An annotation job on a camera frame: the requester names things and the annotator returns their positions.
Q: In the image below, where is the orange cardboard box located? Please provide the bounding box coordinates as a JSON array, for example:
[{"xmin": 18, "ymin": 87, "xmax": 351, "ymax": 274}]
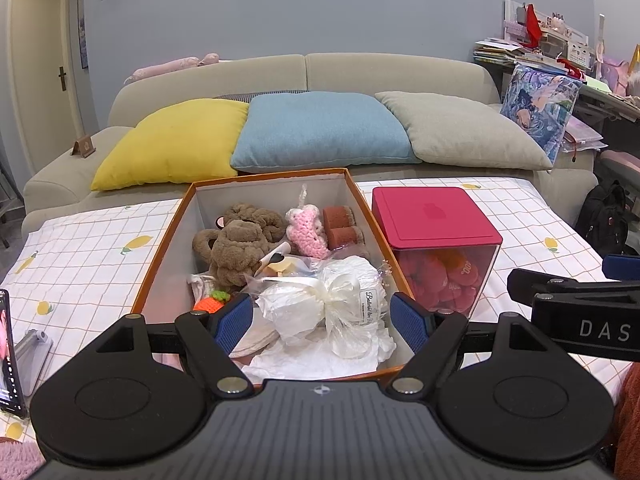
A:
[{"xmin": 131, "ymin": 167, "xmax": 418, "ymax": 388}]

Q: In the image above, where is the beige sofa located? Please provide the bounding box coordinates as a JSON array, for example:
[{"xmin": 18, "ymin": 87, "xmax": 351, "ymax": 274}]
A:
[{"xmin": 22, "ymin": 52, "xmax": 601, "ymax": 236}]

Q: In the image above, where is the pink crochet bunny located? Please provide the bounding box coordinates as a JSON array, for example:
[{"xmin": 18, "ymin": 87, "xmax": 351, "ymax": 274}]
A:
[{"xmin": 285, "ymin": 185, "xmax": 331, "ymax": 260}]

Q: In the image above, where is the pink desk chair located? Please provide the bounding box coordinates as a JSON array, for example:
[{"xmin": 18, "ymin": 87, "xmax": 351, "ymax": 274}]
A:
[{"xmin": 597, "ymin": 150, "xmax": 640, "ymax": 186}]

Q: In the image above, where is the long pink plush toy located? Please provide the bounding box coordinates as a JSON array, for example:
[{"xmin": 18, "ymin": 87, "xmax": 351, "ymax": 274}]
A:
[{"xmin": 122, "ymin": 52, "xmax": 221, "ymax": 86}]

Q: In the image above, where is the cream door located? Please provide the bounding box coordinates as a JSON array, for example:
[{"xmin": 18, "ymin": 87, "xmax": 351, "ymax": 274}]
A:
[{"xmin": 10, "ymin": 0, "xmax": 83, "ymax": 176}]

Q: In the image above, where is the rust fuzzy cloth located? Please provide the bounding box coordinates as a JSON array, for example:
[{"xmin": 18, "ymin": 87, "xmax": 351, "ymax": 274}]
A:
[{"xmin": 612, "ymin": 362, "xmax": 640, "ymax": 480}]

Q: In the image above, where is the clear folder with papers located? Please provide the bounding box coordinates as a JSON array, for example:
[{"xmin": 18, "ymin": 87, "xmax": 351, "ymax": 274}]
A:
[{"xmin": 560, "ymin": 117, "xmax": 606, "ymax": 153}]

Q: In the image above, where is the small wooden stand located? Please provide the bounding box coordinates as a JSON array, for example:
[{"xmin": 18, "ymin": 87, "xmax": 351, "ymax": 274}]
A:
[{"xmin": 70, "ymin": 132, "xmax": 97, "ymax": 158}]

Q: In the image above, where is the silver phone stand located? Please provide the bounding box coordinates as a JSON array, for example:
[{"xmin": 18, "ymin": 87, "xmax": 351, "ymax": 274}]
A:
[{"xmin": 15, "ymin": 329, "xmax": 53, "ymax": 396}]

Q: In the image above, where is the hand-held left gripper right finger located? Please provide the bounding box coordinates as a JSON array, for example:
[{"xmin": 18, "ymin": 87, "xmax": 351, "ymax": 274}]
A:
[{"xmin": 389, "ymin": 291, "xmax": 553, "ymax": 396}]

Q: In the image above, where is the checkered lemon print tablecloth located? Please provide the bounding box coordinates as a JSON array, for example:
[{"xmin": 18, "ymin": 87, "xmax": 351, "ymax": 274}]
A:
[{"xmin": 0, "ymin": 176, "xmax": 640, "ymax": 441}]

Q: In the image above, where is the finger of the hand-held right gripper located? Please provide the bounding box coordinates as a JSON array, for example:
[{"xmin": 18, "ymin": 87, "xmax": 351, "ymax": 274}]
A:
[
  {"xmin": 506, "ymin": 268, "xmax": 640, "ymax": 306},
  {"xmin": 602, "ymin": 255, "xmax": 640, "ymax": 281}
]

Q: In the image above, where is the orange crochet carrot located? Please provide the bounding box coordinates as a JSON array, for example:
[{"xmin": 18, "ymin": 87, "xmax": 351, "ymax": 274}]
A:
[{"xmin": 192, "ymin": 290, "xmax": 231, "ymax": 313}]

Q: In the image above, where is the blue printed pillow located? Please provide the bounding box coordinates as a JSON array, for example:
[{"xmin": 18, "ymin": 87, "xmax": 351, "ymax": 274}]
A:
[{"xmin": 500, "ymin": 62, "xmax": 583, "ymax": 166}]

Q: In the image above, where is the red ornament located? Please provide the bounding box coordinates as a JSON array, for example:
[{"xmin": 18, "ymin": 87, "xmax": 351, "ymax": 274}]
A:
[{"xmin": 522, "ymin": 4, "xmax": 543, "ymax": 48}]

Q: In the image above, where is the small toy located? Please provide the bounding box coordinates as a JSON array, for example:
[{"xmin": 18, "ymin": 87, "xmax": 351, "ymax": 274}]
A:
[{"xmin": 255, "ymin": 241, "xmax": 321, "ymax": 281}]

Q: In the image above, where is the grey beige pillow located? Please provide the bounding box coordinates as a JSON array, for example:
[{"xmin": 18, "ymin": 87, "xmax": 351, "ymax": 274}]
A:
[{"xmin": 374, "ymin": 91, "xmax": 553, "ymax": 171}]

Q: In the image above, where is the beige fabric pouch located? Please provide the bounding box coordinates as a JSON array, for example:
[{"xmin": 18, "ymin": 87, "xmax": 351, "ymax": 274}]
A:
[{"xmin": 230, "ymin": 327, "xmax": 281, "ymax": 358}]

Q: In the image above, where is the clear bag with white ribbon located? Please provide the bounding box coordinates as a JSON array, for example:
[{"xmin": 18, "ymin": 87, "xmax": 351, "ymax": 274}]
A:
[{"xmin": 257, "ymin": 255, "xmax": 396, "ymax": 358}]

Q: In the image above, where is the black smartphone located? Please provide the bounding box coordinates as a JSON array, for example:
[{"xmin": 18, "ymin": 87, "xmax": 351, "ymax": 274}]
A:
[{"xmin": 0, "ymin": 288, "xmax": 28, "ymax": 418}]

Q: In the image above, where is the pink plush bag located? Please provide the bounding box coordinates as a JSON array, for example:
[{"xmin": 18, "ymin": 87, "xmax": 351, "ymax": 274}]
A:
[{"xmin": 602, "ymin": 57, "xmax": 631, "ymax": 96}]

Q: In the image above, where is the yellow pillow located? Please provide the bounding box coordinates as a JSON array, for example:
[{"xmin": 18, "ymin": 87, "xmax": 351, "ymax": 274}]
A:
[{"xmin": 90, "ymin": 98, "xmax": 250, "ymax": 192}]

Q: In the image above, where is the grey desk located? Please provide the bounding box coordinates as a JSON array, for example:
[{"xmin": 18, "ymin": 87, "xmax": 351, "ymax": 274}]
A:
[{"xmin": 570, "ymin": 80, "xmax": 640, "ymax": 126}]

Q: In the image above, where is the red box with clear front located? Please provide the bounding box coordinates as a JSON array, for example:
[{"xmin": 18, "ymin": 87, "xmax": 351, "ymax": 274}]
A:
[{"xmin": 371, "ymin": 186, "xmax": 504, "ymax": 318}]

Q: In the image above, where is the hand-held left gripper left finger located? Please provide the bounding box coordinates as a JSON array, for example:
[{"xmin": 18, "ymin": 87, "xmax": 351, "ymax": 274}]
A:
[{"xmin": 92, "ymin": 292, "xmax": 256, "ymax": 396}]

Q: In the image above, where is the rust brown plush slipper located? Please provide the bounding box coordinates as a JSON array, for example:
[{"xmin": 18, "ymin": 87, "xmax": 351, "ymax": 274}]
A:
[
  {"xmin": 322, "ymin": 205, "xmax": 357, "ymax": 231},
  {"xmin": 327, "ymin": 226, "xmax": 371, "ymax": 251}
]

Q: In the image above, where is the black backpack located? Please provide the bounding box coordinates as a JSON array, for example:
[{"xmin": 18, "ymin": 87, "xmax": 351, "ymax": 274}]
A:
[{"xmin": 575, "ymin": 182, "xmax": 631, "ymax": 256}]

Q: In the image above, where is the white desk calendar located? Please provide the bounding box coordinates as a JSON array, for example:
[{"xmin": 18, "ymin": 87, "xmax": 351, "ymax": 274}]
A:
[{"xmin": 565, "ymin": 35, "xmax": 591, "ymax": 68}]

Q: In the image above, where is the grey striped cushion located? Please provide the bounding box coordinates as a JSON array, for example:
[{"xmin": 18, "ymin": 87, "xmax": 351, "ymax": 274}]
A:
[{"xmin": 212, "ymin": 89, "xmax": 301, "ymax": 101}]

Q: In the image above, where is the stack of books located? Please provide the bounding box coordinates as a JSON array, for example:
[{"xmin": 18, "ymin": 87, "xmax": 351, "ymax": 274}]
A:
[{"xmin": 472, "ymin": 37, "xmax": 526, "ymax": 66}]

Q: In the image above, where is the pink fluffy rug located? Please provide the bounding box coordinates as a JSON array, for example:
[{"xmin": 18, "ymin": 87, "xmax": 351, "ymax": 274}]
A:
[{"xmin": 0, "ymin": 437, "xmax": 46, "ymax": 480}]

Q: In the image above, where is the wall poster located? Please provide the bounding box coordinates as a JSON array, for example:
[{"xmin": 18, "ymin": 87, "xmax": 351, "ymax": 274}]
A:
[{"xmin": 77, "ymin": 0, "xmax": 91, "ymax": 68}]

